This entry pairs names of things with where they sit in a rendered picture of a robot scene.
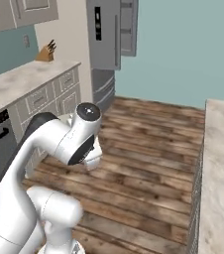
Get grey base cupboards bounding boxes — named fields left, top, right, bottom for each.
left=7, top=63, right=82, bottom=177

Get grey fridge door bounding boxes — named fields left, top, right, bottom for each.
left=85, top=0, right=123, bottom=71

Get grey fridge door handle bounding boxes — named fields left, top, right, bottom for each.
left=114, top=14, right=121, bottom=67

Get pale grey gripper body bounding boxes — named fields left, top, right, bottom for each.
left=83, top=136, right=104, bottom=172

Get wooden knife block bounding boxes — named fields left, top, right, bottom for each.
left=35, top=39, right=57, bottom=64

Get grey island cabinet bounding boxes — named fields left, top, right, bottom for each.
left=185, top=138, right=206, bottom=254

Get grey freezer drawer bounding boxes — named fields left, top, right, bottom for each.
left=90, top=67, right=116, bottom=114

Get grey wall cupboards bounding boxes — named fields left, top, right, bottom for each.
left=0, top=0, right=59, bottom=36

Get grey wall socket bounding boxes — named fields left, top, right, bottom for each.
left=22, top=34, right=31, bottom=49

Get grey fridge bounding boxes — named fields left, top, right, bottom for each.
left=85, top=0, right=140, bottom=114

